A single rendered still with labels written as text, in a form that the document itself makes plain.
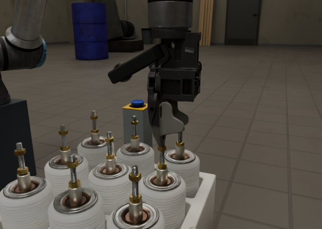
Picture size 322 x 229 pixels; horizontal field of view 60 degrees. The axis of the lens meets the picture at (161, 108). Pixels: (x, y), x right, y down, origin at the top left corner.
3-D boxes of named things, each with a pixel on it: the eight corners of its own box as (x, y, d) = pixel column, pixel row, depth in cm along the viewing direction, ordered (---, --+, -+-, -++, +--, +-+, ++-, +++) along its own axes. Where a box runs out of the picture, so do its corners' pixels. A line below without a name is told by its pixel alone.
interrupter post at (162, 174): (166, 178, 57) (166, 164, 56) (169, 184, 55) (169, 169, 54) (155, 179, 57) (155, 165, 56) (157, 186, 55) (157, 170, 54)
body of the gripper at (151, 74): (192, 106, 46) (195, 30, 43) (143, 102, 48) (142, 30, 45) (200, 96, 53) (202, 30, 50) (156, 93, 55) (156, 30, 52)
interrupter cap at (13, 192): (50, 177, 58) (50, 174, 58) (40, 198, 51) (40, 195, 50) (11, 180, 57) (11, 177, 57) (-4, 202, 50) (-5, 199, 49)
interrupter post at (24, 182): (33, 185, 55) (31, 169, 54) (30, 191, 53) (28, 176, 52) (20, 186, 55) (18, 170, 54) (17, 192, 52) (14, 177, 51)
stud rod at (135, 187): (138, 206, 46) (137, 164, 43) (139, 210, 45) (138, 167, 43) (132, 207, 45) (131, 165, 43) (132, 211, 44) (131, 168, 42)
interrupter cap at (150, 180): (175, 171, 60) (175, 168, 60) (185, 190, 53) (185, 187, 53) (141, 175, 59) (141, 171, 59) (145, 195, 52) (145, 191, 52)
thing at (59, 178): (100, 225, 70) (96, 159, 65) (68, 248, 63) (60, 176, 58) (76, 211, 76) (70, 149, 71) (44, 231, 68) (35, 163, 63)
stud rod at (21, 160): (26, 180, 53) (20, 143, 51) (20, 181, 53) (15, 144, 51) (27, 178, 54) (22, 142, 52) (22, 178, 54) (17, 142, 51)
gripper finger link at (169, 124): (181, 155, 49) (183, 104, 47) (149, 151, 51) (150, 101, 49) (185, 148, 52) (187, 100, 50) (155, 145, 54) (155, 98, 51)
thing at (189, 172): (179, 240, 65) (180, 170, 60) (152, 220, 72) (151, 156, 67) (205, 222, 71) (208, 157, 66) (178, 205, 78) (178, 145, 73)
